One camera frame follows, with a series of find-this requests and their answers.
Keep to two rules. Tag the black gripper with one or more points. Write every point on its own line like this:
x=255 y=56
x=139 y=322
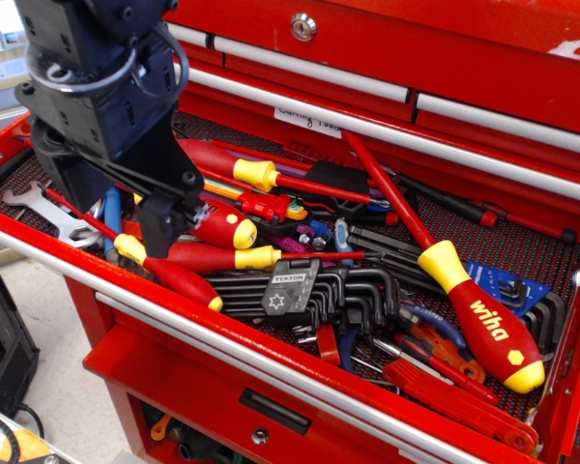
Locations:
x=102 y=113

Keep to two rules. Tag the red yellow screwdriver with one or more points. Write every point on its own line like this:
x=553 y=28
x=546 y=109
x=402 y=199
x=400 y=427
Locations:
x=262 y=174
x=205 y=259
x=182 y=281

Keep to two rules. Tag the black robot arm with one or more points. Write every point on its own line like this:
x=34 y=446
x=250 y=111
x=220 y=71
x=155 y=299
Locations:
x=118 y=19

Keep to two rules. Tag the wiha screwdriver centre left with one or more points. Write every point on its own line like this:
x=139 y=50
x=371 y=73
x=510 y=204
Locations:
x=219 y=224

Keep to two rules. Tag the red holder colourful hex keys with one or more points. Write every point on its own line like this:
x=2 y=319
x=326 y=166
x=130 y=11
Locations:
x=268 y=206

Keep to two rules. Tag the silver open-end wrench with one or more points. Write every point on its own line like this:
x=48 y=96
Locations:
x=71 y=230

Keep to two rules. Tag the black Tekton torx key set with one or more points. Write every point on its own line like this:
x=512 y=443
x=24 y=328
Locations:
x=306 y=294

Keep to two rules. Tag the white paper label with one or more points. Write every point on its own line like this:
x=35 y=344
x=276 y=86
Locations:
x=307 y=122

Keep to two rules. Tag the black plastic holder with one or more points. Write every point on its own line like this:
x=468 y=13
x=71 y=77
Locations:
x=341 y=177

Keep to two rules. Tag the black equipment box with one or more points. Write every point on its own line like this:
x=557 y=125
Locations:
x=18 y=355

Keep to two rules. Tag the red tool chest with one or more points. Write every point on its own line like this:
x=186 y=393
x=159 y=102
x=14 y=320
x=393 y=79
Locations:
x=375 y=67

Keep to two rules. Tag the silver chest lock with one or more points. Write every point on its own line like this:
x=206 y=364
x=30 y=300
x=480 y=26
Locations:
x=303 y=27

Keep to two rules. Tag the open red drawer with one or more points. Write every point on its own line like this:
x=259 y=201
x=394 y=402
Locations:
x=316 y=363

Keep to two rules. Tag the small red black screwdriver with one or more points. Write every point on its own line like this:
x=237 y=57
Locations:
x=411 y=346

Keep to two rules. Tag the black red long screwdriver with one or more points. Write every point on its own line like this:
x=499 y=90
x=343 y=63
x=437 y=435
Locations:
x=485 y=215

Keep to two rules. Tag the large wiha screwdriver right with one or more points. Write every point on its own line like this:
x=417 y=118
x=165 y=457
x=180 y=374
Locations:
x=497 y=338

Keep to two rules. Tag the blue hex key holder set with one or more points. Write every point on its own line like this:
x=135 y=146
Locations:
x=541 y=310

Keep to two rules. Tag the blue handled tool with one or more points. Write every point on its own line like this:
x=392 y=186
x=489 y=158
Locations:
x=112 y=215

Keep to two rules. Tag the blue handled pliers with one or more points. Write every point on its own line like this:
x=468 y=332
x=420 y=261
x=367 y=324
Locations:
x=360 y=321

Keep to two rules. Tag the orange handled pliers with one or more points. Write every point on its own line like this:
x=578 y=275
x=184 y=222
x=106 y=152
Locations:
x=441 y=338

